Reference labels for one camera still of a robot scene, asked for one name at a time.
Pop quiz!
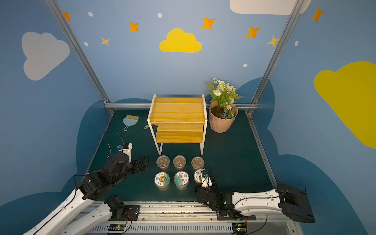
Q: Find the strawberry label seed jar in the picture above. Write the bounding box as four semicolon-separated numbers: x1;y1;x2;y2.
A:
193;168;205;184

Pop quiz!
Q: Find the pink flower label seed jar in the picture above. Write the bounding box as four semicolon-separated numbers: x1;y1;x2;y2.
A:
174;171;190;191

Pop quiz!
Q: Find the sunflower label seed jar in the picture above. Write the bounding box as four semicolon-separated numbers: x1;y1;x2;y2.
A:
154;171;170;191

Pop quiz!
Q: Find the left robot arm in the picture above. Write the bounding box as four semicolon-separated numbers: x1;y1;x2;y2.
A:
25;152;150;235

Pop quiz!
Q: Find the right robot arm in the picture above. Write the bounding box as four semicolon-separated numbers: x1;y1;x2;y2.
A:
194;176;316;223

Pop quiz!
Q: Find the yellow wooden two-tier shelf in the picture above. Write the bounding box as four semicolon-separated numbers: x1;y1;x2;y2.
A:
147;94;208;156

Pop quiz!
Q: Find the left clear soil cup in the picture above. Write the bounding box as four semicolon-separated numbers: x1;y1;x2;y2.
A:
156;155;170;170

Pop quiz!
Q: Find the clear soil cup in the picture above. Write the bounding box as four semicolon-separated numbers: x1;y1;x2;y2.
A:
156;155;170;170
191;157;205;170
173;155;187;170

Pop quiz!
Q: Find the right clear soil cup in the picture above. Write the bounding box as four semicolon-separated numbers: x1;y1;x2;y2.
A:
191;157;205;170

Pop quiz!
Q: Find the middle clear soil cup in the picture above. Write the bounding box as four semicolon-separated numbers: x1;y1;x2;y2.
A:
173;155;187;170

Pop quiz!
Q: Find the right green circuit board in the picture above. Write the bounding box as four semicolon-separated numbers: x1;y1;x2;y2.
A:
231;223;247;235

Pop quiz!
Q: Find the green circuit board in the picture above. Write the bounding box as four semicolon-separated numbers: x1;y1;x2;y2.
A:
108;224;126;232
231;223;247;235

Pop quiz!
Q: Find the blue dustpan brush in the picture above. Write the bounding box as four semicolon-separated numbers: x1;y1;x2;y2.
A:
123;115;140;132

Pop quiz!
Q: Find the left green circuit board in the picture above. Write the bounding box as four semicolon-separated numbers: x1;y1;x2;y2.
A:
108;224;126;232

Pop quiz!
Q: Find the pink pot with flowers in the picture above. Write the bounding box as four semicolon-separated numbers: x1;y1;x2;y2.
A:
207;78;243;133

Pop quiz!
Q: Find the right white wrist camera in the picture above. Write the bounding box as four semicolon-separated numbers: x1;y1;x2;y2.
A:
201;169;212;188

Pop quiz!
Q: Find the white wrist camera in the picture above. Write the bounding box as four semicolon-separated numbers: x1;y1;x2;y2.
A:
201;169;212;188
117;143;133;162

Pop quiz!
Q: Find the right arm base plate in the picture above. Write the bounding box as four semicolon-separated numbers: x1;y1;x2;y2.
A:
216;212;257;221

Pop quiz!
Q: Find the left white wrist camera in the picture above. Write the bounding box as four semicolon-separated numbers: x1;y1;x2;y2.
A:
117;143;133;162

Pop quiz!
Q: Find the aluminium front rail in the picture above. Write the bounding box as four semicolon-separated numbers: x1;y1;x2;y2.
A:
58;201;303;235

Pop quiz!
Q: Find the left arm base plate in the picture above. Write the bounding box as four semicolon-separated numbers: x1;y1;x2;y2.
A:
118;205;141;221

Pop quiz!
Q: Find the aluminium back frame bar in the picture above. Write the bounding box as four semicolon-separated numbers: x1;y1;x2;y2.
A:
104;102;258;109

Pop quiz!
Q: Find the right aluminium frame post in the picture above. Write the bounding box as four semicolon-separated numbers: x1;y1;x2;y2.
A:
247;0;305;118

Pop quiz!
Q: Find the aluminium frame post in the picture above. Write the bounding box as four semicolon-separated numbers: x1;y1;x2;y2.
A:
43;0;115;115
247;0;305;118

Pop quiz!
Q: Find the left aluminium frame post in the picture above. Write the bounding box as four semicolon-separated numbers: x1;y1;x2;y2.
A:
43;0;115;115

